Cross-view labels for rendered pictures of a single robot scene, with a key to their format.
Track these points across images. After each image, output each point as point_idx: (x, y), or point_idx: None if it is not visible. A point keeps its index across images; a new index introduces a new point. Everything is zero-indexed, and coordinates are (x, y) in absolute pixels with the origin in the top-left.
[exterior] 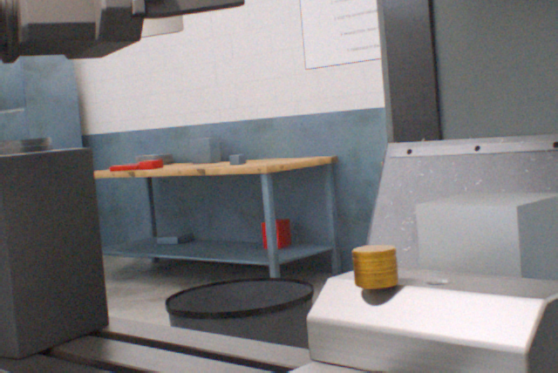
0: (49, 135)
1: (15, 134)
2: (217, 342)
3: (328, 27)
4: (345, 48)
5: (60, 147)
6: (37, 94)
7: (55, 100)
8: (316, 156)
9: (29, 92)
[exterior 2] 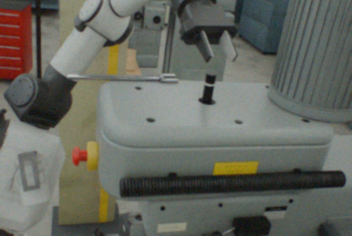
0: None
1: None
2: None
3: None
4: None
5: (289, 2)
6: None
7: None
8: None
9: None
